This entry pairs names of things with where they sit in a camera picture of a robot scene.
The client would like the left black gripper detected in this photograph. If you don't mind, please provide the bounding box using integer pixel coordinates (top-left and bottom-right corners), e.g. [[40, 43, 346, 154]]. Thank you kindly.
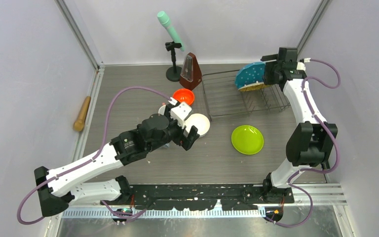
[[147, 105, 199, 153]]

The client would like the white ceramic bowl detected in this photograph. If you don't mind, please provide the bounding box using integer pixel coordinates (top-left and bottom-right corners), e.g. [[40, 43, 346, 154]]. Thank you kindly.
[[184, 114, 210, 137]]

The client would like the blue polka dot plate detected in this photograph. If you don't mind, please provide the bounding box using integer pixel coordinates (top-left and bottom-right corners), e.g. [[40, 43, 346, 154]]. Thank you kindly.
[[234, 62, 265, 89]]

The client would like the woven bamboo round tray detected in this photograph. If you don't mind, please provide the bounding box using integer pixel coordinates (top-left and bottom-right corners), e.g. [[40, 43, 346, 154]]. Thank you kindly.
[[238, 82, 270, 92]]

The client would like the lime green plate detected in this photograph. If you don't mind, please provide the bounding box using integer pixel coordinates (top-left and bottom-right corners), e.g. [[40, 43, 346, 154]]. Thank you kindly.
[[231, 125, 265, 155]]

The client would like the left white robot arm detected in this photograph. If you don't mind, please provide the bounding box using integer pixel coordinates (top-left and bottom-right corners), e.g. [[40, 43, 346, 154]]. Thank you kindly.
[[34, 114, 210, 217]]

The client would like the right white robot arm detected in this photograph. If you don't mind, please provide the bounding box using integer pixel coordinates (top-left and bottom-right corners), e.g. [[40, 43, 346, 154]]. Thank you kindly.
[[261, 47, 338, 203]]

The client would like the pink patterned mug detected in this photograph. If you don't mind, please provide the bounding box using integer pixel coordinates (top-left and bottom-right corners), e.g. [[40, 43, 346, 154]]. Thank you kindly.
[[158, 104, 166, 115]]

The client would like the orange bowl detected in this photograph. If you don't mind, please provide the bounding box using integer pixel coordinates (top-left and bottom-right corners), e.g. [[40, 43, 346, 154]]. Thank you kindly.
[[172, 88, 195, 106]]

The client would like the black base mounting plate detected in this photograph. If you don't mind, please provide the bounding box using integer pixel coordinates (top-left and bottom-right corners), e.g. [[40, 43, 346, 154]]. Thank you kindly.
[[108, 184, 294, 211]]

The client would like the brown wooden metronome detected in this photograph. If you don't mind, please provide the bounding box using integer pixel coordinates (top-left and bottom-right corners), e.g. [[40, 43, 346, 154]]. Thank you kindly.
[[179, 52, 202, 90]]

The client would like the black microphone stand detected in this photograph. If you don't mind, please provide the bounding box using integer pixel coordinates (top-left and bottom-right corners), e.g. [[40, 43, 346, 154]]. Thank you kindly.
[[165, 41, 182, 82]]

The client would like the wooden rolling pin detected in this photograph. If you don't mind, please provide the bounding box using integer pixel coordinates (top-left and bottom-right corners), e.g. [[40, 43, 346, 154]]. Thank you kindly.
[[73, 96, 91, 132]]

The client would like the mint green microphone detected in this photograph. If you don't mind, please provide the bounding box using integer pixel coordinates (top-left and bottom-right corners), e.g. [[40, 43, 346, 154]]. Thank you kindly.
[[157, 11, 185, 52]]

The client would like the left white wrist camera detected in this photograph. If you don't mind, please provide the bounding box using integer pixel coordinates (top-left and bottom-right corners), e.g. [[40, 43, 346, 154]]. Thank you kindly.
[[168, 97, 192, 128]]

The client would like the black wire dish rack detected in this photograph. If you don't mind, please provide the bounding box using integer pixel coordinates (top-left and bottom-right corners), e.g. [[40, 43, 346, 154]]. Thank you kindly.
[[202, 70, 290, 119]]

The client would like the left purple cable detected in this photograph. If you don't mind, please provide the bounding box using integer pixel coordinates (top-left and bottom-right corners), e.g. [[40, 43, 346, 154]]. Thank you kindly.
[[16, 86, 177, 226]]

